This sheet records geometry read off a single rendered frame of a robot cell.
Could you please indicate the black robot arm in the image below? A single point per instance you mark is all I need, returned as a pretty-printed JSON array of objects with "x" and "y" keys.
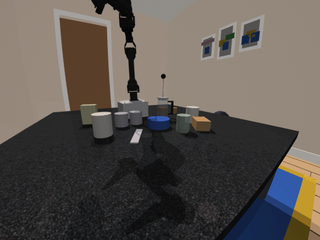
[{"x": 127, "y": 24}]

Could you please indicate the grey cylinder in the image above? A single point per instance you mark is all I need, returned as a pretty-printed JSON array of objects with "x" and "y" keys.
[
  {"x": 121, "y": 119},
  {"x": 102, "y": 124},
  {"x": 193, "y": 111},
  {"x": 135, "y": 117}
]

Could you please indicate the blue short cylinder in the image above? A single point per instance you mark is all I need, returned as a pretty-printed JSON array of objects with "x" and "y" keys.
[{"x": 158, "y": 122}]

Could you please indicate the light grey flat bar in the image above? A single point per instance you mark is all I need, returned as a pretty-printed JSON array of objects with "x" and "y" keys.
[{"x": 136, "y": 136}]

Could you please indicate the beige rectangular block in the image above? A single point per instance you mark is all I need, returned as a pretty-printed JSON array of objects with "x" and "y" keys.
[{"x": 86, "y": 111}]

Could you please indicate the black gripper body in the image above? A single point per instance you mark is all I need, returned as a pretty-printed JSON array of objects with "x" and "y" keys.
[{"x": 101, "y": 4}]

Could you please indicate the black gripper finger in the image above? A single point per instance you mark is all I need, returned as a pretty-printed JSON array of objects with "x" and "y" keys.
[{"x": 94, "y": 2}]

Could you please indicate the tan rectangular block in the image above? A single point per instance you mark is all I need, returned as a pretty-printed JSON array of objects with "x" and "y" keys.
[{"x": 200, "y": 123}]

